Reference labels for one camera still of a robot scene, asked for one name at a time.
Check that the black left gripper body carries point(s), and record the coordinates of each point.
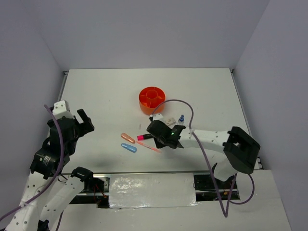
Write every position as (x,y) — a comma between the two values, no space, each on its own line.
(84,127)

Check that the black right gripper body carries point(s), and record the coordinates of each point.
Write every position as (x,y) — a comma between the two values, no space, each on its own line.
(160,142)

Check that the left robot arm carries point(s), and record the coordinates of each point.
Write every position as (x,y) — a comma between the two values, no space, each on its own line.
(38,211)

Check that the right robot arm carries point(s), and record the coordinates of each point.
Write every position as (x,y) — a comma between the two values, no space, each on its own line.
(239,150)

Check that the small white eraser block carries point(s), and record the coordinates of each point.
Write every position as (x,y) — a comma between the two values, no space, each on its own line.
(170,121)

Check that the thin orange pen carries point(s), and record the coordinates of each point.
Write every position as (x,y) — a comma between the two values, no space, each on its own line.
(149,147)

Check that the pink highlighter with black cap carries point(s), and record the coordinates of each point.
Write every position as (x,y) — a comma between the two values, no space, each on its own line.
(144,137)

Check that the blue cap glue bottle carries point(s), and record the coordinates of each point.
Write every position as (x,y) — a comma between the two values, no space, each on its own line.
(181,120)

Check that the blue capsule eraser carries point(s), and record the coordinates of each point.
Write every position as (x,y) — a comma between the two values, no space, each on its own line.
(129,147)

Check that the orange capsule eraser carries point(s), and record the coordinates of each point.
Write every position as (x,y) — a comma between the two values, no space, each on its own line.
(127,137)

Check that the orange round compartment organizer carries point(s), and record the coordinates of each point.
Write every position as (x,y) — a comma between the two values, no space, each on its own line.
(150,98)

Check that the silver foil covered panel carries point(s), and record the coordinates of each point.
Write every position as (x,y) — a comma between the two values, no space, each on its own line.
(152,190)

